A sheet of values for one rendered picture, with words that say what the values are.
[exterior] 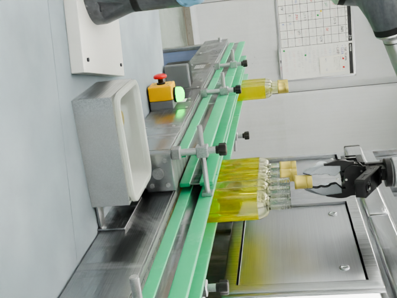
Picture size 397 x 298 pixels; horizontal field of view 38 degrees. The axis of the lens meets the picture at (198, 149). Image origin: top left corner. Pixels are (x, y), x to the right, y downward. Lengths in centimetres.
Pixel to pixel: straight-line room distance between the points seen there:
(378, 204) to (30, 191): 101
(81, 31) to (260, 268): 65
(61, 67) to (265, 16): 622
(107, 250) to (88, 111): 27
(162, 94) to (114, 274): 78
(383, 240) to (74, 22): 86
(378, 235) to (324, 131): 610
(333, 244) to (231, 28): 597
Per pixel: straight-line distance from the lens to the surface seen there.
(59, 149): 106
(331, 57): 733
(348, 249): 143
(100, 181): 117
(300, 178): 147
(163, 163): 133
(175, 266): 108
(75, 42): 115
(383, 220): 157
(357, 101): 750
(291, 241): 148
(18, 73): 94
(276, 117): 749
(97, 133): 113
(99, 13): 120
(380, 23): 122
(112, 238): 118
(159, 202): 130
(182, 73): 197
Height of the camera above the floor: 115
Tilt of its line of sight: 9 degrees down
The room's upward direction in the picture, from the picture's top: 85 degrees clockwise
